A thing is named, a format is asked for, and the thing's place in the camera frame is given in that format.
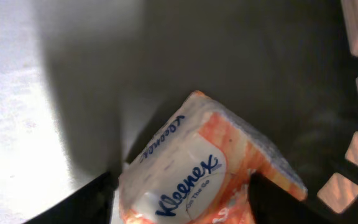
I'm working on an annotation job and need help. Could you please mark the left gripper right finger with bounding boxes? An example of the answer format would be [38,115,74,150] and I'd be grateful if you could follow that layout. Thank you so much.
[248,173,330,224]

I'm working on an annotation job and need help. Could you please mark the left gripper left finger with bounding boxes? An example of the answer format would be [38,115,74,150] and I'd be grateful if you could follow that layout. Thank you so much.
[25,172,114,224]

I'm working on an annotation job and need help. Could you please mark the orange Kleenex tissue pack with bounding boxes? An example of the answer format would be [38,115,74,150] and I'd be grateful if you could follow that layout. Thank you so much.
[119,91,307,223]

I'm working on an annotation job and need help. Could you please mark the grey plastic mesh basket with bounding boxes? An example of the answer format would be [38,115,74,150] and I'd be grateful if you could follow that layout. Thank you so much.
[0,1,358,223]

